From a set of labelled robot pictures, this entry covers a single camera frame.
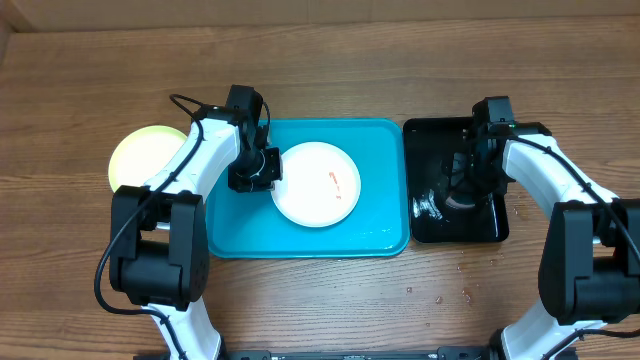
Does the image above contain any green dish sponge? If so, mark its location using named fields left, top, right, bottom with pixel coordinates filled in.
left=445, top=194, right=476, bottom=210

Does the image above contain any teal plastic tray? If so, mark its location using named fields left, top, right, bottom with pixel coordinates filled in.
left=206, top=119, right=410, bottom=259

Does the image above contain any white round plate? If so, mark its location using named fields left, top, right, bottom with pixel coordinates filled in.
left=271, top=142, right=361, bottom=228

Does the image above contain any yellow-green round plate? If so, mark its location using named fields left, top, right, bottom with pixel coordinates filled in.
left=108, top=125, right=187, bottom=192

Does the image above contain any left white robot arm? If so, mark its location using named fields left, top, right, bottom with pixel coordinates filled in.
left=94, top=105, right=281, bottom=359

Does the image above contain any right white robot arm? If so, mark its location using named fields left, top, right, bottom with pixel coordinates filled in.
left=452, top=123, right=639, bottom=359

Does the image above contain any black plastic water tray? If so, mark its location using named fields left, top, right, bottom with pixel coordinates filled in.
left=403, top=117, right=509, bottom=244

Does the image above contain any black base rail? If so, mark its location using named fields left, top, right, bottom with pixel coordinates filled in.
left=132, top=345, right=494, bottom=360

